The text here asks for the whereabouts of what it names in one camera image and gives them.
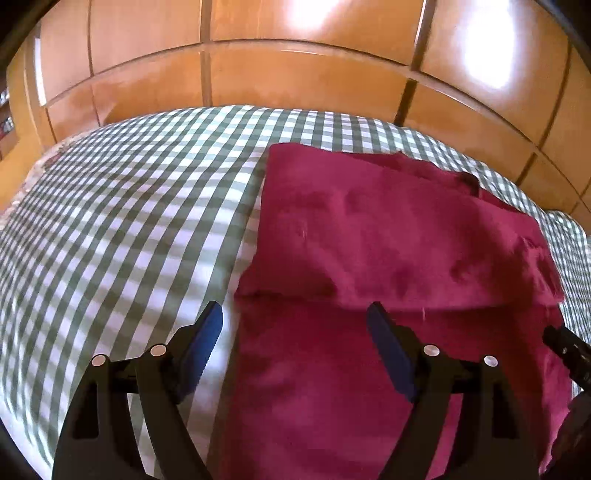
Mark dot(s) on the wooden wardrobe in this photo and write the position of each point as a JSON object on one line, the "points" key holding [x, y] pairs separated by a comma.
{"points": [[300, 78]]}

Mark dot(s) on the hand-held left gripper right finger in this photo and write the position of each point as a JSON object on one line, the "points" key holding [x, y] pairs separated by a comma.
{"points": [[392, 350]]}

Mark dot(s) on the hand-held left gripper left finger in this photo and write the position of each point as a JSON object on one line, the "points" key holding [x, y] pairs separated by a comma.
{"points": [[205, 341]]}

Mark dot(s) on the red garment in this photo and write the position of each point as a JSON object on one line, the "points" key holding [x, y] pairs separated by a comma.
{"points": [[369, 230]]}

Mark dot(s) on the wooden wall shelf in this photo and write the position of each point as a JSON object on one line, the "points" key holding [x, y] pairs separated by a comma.
{"points": [[5, 127]]}

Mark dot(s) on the green checked bed sheet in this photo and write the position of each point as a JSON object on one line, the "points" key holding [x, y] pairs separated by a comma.
{"points": [[115, 207]]}

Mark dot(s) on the floral bed sheet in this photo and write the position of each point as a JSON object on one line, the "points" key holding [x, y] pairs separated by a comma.
{"points": [[44, 159]]}

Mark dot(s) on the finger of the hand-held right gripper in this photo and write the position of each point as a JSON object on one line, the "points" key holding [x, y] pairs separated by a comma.
{"points": [[567, 349]]}

